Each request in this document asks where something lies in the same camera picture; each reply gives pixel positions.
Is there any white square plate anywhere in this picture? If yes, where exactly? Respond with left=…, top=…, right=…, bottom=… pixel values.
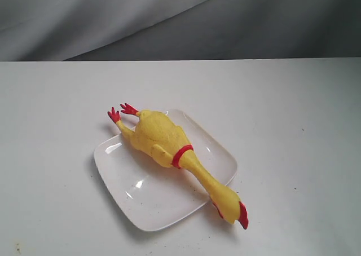
left=94, top=109, right=238, bottom=232

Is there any yellow rubber chicken toy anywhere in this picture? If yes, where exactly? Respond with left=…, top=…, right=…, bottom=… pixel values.
left=107, top=103, right=249, bottom=229

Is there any grey backdrop cloth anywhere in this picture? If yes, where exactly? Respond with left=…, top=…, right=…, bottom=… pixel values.
left=1, top=0, right=360, bottom=61

